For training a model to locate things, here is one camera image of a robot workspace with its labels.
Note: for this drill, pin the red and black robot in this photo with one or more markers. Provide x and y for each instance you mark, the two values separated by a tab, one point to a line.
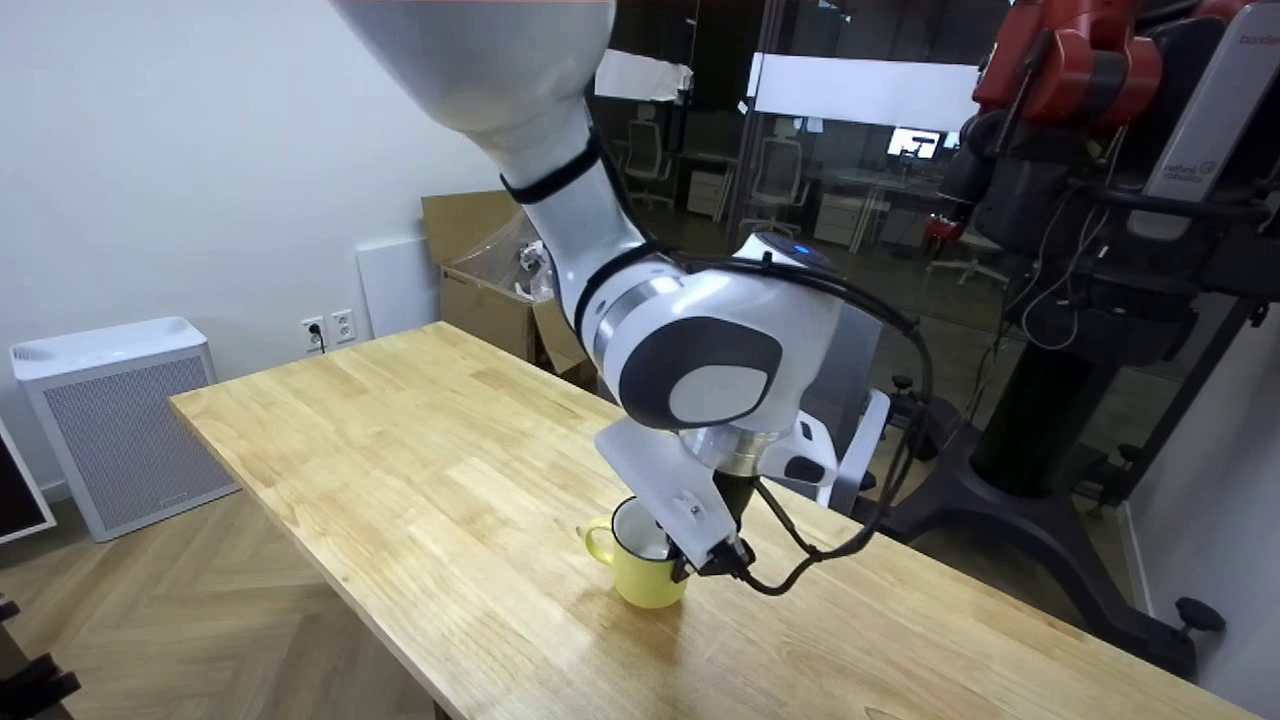
1120	155

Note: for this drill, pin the clear plastic packing bag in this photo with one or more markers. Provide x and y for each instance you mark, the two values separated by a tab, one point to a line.
525	263

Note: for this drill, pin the open cardboard box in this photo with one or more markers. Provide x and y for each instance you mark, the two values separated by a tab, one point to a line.
487	286

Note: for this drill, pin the white air purifier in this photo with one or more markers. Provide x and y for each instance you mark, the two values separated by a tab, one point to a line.
106	409

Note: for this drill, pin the yellow enamel mug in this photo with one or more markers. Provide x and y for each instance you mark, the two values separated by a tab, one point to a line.
637	558

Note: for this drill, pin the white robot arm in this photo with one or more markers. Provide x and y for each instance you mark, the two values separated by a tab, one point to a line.
681	348

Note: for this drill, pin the wall power outlet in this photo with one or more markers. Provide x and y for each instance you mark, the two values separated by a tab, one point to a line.
329	330

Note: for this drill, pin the grey office chair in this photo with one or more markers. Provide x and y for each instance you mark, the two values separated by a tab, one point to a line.
832	406

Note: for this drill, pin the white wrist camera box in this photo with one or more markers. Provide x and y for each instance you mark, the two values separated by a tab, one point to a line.
676	492

